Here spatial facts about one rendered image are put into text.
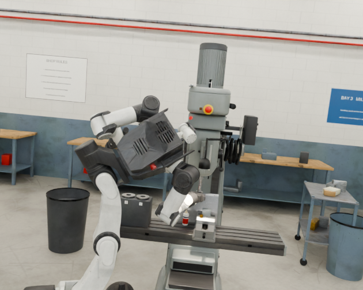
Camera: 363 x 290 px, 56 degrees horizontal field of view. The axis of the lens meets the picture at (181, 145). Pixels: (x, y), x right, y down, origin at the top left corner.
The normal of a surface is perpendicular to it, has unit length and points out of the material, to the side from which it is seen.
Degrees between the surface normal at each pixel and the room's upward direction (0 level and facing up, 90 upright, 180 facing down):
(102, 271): 115
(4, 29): 90
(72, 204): 94
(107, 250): 90
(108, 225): 90
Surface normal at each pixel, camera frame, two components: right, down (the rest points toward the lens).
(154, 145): -0.22, -0.15
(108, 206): 0.13, 0.55
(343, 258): -0.59, 0.13
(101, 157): 0.26, 0.16
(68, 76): -0.07, 0.14
